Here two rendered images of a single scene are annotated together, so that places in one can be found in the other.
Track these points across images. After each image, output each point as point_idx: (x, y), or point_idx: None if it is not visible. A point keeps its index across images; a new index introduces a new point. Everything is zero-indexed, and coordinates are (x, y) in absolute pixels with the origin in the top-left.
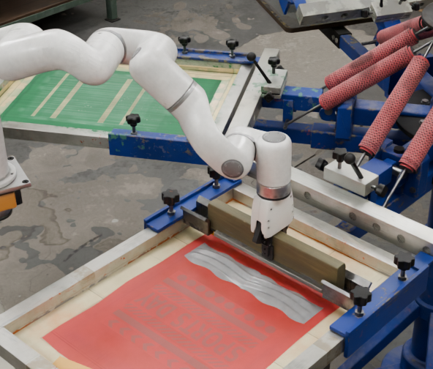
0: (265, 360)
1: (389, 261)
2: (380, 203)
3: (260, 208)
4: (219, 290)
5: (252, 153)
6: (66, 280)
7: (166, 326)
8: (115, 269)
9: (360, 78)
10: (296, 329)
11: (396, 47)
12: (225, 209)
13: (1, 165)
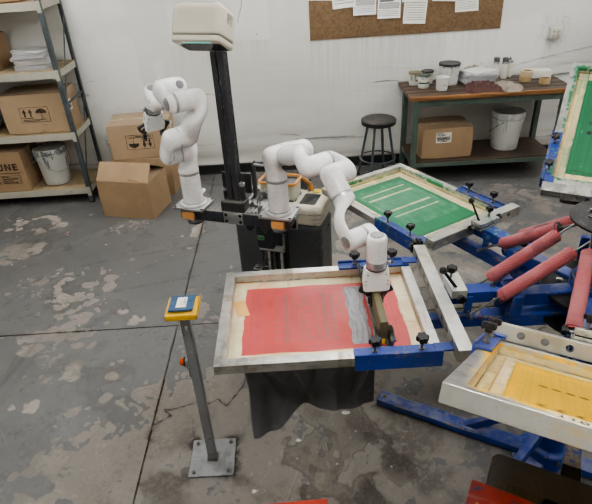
0: (315, 348)
1: (430, 338)
2: (486, 313)
3: (363, 272)
4: (338, 309)
5: (361, 239)
6: (277, 271)
7: (296, 311)
8: (306, 277)
9: (523, 234)
10: (347, 344)
11: (562, 223)
12: None
13: (280, 206)
